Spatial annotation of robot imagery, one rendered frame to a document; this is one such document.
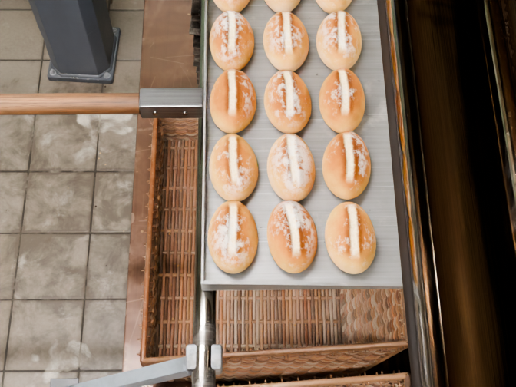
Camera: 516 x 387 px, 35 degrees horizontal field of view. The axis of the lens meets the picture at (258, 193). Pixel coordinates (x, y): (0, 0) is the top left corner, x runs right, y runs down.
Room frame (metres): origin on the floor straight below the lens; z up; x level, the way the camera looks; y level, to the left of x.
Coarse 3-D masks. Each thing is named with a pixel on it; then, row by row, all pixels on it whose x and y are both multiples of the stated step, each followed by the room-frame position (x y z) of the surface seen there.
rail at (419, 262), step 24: (408, 24) 0.57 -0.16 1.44; (408, 48) 0.54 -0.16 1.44; (408, 72) 0.51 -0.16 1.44; (408, 96) 0.47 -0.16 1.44; (408, 120) 0.44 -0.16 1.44; (408, 144) 0.41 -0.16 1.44; (408, 168) 0.39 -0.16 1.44; (408, 192) 0.36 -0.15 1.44; (408, 216) 0.34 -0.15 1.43; (432, 240) 0.31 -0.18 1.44; (432, 264) 0.28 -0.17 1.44; (432, 288) 0.26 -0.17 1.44; (432, 312) 0.23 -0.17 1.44; (432, 336) 0.21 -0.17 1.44; (432, 360) 0.19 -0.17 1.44; (432, 384) 0.16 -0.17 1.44
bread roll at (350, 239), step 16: (336, 208) 0.44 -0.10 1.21; (352, 208) 0.44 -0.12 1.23; (336, 224) 0.41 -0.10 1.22; (352, 224) 0.41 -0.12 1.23; (368, 224) 0.41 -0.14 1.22; (336, 240) 0.39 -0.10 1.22; (352, 240) 0.39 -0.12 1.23; (368, 240) 0.39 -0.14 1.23; (336, 256) 0.37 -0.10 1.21; (352, 256) 0.37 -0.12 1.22; (368, 256) 0.37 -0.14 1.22; (352, 272) 0.36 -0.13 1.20
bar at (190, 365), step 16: (208, 304) 0.31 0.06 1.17; (208, 320) 0.29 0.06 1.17; (208, 336) 0.27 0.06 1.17; (192, 352) 0.25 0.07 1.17; (208, 352) 0.25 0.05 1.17; (144, 368) 0.25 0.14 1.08; (160, 368) 0.25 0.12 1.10; (176, 368) 0.24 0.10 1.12; (192, 368) 0.23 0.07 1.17; (208, 368) 0.23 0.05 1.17; (64, 384) 0.25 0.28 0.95; (80, 384) 0.24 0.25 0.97; (96, 384) 0.24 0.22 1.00; (112, 384) 0.24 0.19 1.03; (128, 384) 0.23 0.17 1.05; (144, 384) 0.23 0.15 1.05; (192, 384) 0.21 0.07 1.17; (208, 384) 0.21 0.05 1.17
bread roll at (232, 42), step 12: (228, 12) 0.74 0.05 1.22; (216, 24) 0.73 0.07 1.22; (228, 24) 0.72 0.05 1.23; (240, 24) 0.72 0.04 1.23; (216, 36) 0.70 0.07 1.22; (228, 36) 0.70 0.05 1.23; (240, 36) 0.70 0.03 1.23; (252, 36) 0.71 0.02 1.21; (216, 48) 0.69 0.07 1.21; (228, 48) 0.68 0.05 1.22; (240, 48) 0.68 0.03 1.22; (252, 48) 0.70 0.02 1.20; (216, 60) 0.68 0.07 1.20; (228, 60) 0.67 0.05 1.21; (240, 60) 0.67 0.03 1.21
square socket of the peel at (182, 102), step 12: (144, 96) 0.60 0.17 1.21; (156, 96) 0.60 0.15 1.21; (168, 96) 0.60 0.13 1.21; (180, 96) 0.61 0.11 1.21; (192, 96) 0.61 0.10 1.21; (144, 108) 0.58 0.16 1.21; (156, 108) 0.59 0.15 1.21; (168, 108) 0.59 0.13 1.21; (180, 108) 0.59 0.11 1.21; (192, 108) 0.59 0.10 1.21
